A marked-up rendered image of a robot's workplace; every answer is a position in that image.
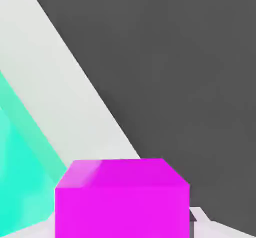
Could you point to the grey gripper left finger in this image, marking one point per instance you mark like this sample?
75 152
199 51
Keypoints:
38 231

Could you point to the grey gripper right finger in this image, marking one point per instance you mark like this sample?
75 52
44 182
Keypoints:
208 229

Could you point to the small magenta cube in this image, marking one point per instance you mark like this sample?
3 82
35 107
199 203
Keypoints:
122 202

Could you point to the large turquoise box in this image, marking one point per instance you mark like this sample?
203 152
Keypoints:
22 161

